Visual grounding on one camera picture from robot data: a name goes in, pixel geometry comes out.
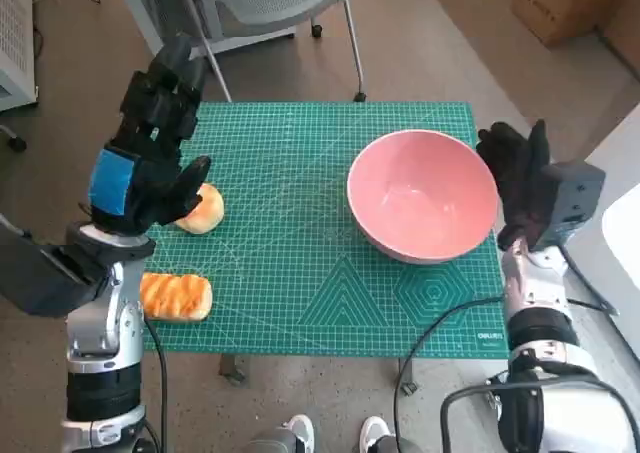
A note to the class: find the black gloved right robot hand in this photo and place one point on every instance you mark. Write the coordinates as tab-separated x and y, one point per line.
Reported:
522	183

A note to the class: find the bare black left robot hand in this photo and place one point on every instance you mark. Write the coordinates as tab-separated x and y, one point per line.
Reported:
150	183

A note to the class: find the round toy bread bun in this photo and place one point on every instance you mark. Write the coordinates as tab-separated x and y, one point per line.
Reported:
207	213

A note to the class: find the pink bowl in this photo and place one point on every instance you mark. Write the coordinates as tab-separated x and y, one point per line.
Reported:
425	198

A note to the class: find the rectangular striped toy bread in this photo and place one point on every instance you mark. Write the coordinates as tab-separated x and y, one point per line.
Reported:
175	295

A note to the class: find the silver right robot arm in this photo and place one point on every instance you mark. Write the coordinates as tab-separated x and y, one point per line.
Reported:
535	293

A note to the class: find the grey chair leg with caster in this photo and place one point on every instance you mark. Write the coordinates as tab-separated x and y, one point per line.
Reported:
19	144

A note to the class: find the green cutting mat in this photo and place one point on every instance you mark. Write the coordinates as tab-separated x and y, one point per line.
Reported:
290	198

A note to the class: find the cardboard box with black print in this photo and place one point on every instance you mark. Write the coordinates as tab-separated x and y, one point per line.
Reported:
550	8

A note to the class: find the plain cardboard box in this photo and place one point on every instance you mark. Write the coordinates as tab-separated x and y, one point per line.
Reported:
625	33

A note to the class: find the white perforated appliance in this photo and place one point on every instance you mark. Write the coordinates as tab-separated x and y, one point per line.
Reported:
15	33

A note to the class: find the metal table leg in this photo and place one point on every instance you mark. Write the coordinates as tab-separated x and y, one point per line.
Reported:
407	378
232	368

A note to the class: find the white shoe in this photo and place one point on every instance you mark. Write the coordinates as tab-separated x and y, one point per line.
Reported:
302	430
372	430

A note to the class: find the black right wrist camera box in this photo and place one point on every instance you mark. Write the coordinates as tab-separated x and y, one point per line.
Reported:
575	198

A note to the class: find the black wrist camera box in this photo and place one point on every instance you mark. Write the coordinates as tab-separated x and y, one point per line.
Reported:
40	278
575	198

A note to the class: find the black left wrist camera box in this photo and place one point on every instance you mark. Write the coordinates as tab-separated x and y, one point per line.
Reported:
40	278

